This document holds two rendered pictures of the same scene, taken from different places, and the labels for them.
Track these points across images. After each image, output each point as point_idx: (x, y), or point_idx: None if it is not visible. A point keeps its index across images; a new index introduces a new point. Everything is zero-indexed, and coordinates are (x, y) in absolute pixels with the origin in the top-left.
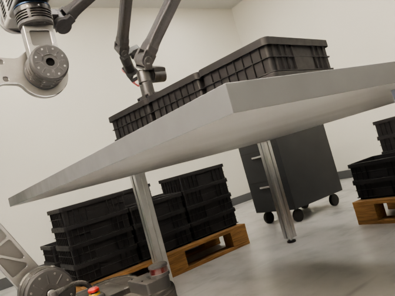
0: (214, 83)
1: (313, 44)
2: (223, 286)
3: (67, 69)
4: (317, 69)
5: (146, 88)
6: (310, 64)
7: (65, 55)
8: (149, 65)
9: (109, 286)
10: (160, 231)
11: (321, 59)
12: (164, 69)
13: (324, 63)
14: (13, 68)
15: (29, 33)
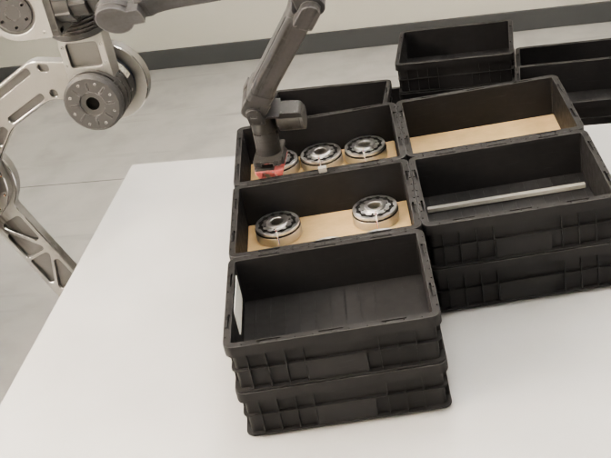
0: None
1: (377, 334)
2: None
3: (120, 114)
4: (375, 372)
5: (257, 147)
6: (353, 367)
7: (115, 94)
8: (255, 120)
9: None
10: None
11: (398, 353)
12: (298, 115)
13: (416, 352)
14: (63, 77)
15: (65, 50)
